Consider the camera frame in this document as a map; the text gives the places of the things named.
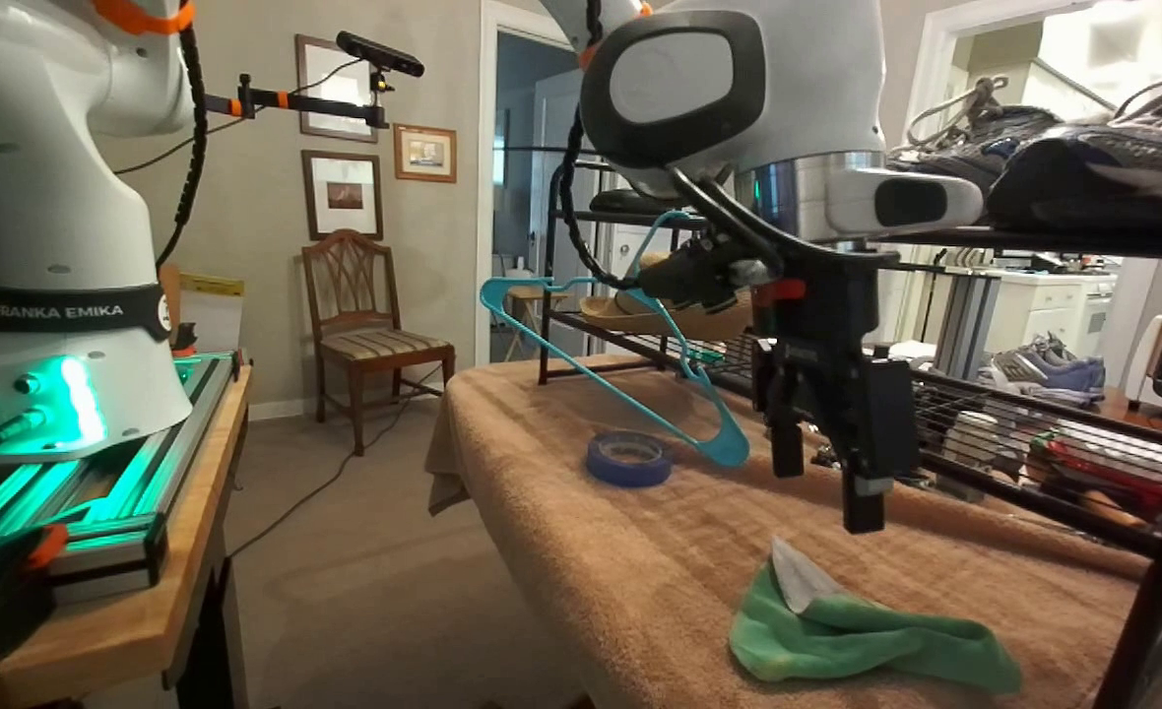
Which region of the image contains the black floor cable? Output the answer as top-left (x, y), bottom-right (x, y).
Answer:
top-left (223, 442), bottom-right (362, 563)

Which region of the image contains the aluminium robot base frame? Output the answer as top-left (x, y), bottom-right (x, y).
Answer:
top-left (0, 345), bottom-right (241, 612)

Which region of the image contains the wooden chair striped seat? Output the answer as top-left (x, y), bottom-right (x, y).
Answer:
top-left (294, 228), bottom-right (462, 458)

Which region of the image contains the black metal shoe rack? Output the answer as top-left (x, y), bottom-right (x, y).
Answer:
top-left (536, 155), bottom-right (1162, 709)

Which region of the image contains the black stereo camera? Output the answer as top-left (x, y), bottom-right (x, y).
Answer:
top-left (332, 27), bottom-right (429, 81)

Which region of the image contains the dark framed wall picture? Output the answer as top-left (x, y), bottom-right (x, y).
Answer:
top-left (297, 145), bottom-right (387, 245)

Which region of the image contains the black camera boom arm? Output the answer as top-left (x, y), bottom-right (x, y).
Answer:
top-left (198, 72), bottom-right (395, 134)

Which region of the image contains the tan terry table cover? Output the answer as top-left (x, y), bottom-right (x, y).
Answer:
top-left (423, 353), bottom-right (1162, 709)

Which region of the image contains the green towel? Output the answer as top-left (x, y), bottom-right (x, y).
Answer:
top-left (729, 537), bottom-right (1027, 697)

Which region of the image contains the pair of blue grey sneakers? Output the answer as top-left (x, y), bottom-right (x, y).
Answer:
top-left (979, 325), bottom-right (1110, 404)

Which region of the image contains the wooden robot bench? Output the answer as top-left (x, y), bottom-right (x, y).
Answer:
top-left (0, 362), bottom-right (261, 709)

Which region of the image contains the grey running sneaker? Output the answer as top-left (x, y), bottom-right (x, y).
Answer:
top-left (894, 75), bottom-right (1066, 172)
top-left (988, 56), bottom-right (1162, 245)

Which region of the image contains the red striped cloth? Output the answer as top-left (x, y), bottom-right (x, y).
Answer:
top-left (925, 401), bottom-right (1162, 525)

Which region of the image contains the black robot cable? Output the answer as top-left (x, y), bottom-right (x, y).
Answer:
top-left (154, 19), bottom-right (212, 271)

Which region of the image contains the small gold framed picture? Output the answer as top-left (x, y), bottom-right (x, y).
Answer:
top-left (389, 118), bottom-right (462, 186)

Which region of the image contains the large framed wall picture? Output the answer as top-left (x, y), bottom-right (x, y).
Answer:
top-left (291, 30), bottom-right (381, 145)

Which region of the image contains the straw hat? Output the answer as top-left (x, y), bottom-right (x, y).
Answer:
top-left (580, 252), bottom-right (756, 352)

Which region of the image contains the teal plastic clothes hanger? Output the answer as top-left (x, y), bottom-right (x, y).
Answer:
top-left (476, 210), bottom-right (756, 475)

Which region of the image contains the blue tape roll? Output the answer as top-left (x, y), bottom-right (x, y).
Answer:
top-left (584, 428), bottom-right (676, 493)

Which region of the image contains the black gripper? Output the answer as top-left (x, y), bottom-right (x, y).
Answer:
top-left (748, 245), bottom-right (925, 537)

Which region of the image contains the black orange clamp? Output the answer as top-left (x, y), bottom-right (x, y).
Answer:
top-left (0, 518), bottom-right (73, 663)

